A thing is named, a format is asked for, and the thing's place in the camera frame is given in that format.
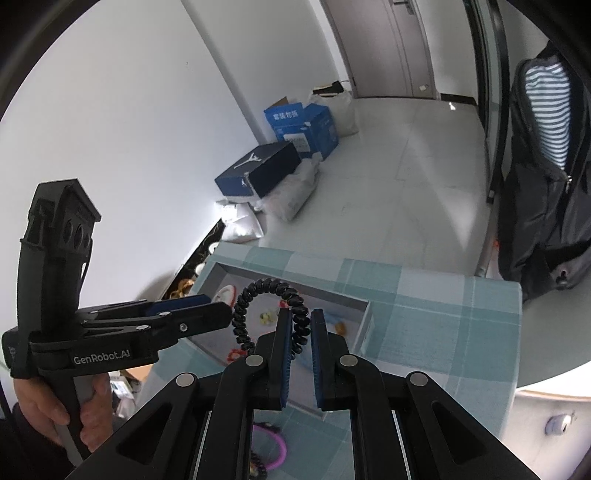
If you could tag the teal plaid cloth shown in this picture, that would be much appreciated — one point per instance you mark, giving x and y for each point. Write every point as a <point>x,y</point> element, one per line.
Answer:
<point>438,323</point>

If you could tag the black backpack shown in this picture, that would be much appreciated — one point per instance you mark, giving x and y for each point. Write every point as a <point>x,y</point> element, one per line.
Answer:
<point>535,207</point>

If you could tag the person's left hand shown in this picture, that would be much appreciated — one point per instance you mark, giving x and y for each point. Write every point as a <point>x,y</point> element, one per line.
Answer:
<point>32,397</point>

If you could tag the white pink round disc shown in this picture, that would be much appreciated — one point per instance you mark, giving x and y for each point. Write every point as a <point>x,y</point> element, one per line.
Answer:
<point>225,295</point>

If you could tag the dark patterned cloth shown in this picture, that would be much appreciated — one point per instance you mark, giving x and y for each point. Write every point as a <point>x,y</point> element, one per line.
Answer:
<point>194,272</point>

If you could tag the red white charm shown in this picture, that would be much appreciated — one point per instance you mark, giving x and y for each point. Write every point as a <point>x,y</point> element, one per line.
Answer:
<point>234,354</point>

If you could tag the white plastic bag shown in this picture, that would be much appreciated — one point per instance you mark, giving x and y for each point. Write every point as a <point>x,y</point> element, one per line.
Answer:
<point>339,110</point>

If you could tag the clear plastic bag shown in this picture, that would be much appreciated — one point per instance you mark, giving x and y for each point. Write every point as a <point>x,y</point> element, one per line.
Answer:
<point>295,189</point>

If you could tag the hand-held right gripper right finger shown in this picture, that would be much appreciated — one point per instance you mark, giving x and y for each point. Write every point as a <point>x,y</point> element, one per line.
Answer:
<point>316,355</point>

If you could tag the grey door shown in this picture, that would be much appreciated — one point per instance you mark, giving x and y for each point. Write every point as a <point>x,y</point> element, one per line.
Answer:
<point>383,46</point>

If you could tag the dark blue shoe box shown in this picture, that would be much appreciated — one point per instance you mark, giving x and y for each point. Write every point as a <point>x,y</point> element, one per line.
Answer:
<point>258,173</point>

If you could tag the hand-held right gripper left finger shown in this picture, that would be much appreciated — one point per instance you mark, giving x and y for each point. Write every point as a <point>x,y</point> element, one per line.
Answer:
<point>285,355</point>

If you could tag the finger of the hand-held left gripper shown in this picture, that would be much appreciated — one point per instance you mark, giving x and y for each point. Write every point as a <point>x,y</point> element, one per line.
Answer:
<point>198,321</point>
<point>184,302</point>

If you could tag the black metal frame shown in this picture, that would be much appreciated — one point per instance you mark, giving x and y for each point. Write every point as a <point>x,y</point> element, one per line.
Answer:
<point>489,92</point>

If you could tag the blue cardboard box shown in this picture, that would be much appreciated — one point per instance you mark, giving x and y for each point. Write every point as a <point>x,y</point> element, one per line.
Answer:
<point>314,131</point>

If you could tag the white packet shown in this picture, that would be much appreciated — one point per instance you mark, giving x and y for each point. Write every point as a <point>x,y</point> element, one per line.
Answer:
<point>240,221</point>

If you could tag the small white device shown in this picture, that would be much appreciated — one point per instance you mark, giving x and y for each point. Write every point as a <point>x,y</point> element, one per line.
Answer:
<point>559,422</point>

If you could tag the grey cardboard box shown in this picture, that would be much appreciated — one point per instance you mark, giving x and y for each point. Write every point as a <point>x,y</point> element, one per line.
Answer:
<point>351,323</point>

